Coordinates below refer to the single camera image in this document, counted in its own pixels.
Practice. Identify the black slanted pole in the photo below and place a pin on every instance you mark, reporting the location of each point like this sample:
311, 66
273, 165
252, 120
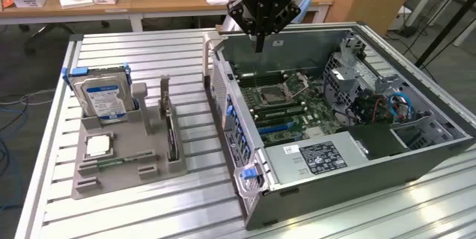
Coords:
445, 33

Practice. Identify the metal socket cover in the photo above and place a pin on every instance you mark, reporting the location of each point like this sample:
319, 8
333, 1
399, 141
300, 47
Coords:
297, 84

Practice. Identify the grey plastic parts rack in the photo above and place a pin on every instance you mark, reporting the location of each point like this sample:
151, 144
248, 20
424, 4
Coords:
125, 138

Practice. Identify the grey metal drive cage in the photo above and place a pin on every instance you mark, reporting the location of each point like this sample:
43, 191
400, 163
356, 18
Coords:
341, 80

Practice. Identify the grey power supply unit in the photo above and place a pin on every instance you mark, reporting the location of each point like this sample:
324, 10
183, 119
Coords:
285, 166

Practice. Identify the loose green RAM stick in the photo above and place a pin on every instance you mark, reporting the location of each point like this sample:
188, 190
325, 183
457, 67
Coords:
111, 163

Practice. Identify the orange box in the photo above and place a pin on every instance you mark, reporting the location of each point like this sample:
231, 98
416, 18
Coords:
5, 2

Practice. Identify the silver chipset heatsink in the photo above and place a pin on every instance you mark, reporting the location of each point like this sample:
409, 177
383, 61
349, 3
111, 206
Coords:
317, 132

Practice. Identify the blue case latch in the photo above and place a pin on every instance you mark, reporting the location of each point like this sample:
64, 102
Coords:
248, 173

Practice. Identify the green motherboard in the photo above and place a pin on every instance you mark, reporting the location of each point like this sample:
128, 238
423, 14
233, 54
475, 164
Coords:
316, 111

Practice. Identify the CPU socket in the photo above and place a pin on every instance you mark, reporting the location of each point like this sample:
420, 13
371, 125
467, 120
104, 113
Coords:
273, 95

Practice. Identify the blue expansion slot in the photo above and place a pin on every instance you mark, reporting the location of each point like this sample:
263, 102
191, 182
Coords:
276, 128

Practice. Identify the white table frame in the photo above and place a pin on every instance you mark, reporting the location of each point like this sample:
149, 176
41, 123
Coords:
408, 17

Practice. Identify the black power brick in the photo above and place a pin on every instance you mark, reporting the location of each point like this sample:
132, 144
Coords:
408, 31

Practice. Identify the hard disk with blue caddy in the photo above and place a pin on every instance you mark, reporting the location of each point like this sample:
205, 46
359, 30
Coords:
104, 97

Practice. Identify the grey disk bay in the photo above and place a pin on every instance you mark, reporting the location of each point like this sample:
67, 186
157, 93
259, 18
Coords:
420, 136

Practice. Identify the black office chair base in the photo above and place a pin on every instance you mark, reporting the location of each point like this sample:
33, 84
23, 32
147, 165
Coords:
52, 31

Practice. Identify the open dark grey PC case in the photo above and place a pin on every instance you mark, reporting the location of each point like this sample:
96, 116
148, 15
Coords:
335, 202

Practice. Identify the silver CPU chip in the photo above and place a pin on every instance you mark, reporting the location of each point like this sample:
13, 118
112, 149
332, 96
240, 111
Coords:
99, 147

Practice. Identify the graphics card with metal bracket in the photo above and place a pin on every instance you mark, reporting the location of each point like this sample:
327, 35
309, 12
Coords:
172, 138

